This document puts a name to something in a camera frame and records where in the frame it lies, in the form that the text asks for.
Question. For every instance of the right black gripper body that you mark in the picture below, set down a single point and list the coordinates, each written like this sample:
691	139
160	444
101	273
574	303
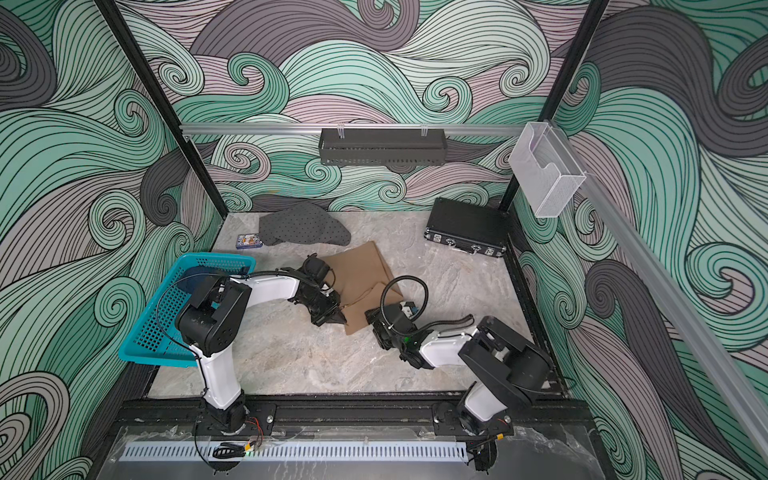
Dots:
382	334

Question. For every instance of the grey dotted skirt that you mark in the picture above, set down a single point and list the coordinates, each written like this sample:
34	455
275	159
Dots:
304	224

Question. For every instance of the tan brown skirt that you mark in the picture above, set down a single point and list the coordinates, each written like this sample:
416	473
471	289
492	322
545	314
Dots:
360	275

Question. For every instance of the clear plastic wall bin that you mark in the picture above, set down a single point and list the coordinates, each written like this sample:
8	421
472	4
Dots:
546	167

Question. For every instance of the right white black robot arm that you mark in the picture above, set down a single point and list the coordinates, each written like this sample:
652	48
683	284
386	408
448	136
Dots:
511	373

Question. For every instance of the small playing card box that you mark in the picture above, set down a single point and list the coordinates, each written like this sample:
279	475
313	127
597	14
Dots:
248	241

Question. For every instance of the black perforated wall shelf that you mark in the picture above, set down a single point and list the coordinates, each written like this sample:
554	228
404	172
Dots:
400	148

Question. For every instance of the black left corner post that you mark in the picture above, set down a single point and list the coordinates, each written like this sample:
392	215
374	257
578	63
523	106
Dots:
120	30

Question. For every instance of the black right corner post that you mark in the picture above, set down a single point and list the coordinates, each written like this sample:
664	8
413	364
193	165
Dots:
573	59

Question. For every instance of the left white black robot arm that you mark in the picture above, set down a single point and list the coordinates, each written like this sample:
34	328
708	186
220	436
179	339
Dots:
210	320

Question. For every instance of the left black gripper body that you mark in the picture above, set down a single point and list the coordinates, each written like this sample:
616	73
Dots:
324	308

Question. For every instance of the teal plastic basket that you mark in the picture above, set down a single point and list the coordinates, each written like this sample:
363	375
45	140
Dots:
154	340

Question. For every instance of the blue denim skirt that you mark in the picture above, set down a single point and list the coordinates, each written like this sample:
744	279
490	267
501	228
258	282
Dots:
192	277

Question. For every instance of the black hard case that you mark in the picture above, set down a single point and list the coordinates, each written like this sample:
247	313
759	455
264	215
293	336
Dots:
473	229

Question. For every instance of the white slotted cable duct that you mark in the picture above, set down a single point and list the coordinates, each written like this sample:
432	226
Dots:
300	451

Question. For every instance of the aluminium back rail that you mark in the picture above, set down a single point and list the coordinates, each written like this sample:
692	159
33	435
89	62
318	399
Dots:
275	128

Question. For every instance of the black corner post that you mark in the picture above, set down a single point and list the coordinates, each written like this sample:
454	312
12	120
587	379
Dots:
120	30
573	59

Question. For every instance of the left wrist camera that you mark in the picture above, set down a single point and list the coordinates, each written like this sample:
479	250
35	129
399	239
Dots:
316	269

